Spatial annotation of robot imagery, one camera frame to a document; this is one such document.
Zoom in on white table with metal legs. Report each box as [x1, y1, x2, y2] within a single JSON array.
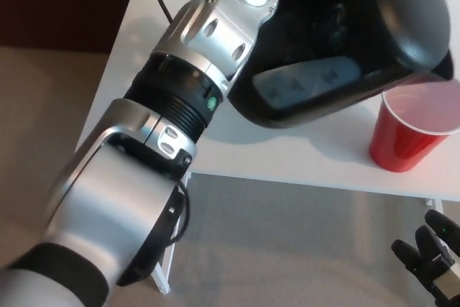
[[73, 0, 460, 295]]

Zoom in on dark red-brown panel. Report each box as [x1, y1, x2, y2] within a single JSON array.
[[0, 0, 139, 55]]

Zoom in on black electric kettle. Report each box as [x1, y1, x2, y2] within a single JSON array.
[[226, 0, 454, 132]]

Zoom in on red plastic cup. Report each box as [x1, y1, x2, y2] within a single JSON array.
[[369, 78, 460, 173]]

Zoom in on black elbow cable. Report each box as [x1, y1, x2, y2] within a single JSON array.
[[168, 181, 190, 249]]

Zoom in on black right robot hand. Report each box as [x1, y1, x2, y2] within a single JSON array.
[[390, 209, 460, 307]]

